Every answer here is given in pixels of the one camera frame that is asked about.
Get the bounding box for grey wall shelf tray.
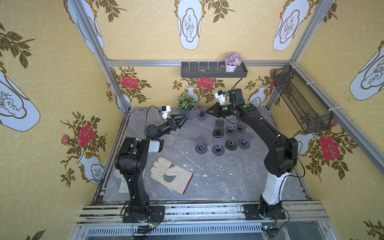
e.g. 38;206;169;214
181;61;249;79

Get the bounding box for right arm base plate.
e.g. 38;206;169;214
241;203;287;221

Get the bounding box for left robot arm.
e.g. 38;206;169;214
115;114;187;223

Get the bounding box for purple flower white pot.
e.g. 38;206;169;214
225;52;243;73

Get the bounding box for green plant blue pot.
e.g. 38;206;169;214
177;93;197;120

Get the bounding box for beige work glove right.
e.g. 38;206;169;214
150;157;194;195

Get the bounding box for dark phone stand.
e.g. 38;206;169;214
225;133;238;151
213;120;225;138

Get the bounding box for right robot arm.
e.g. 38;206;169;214
207;103;298;216

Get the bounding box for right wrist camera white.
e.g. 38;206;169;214
215;90;227;106

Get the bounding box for black wire mesh basket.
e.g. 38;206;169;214
273;66;333;134

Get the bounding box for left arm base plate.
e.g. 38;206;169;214
123;206;165;223

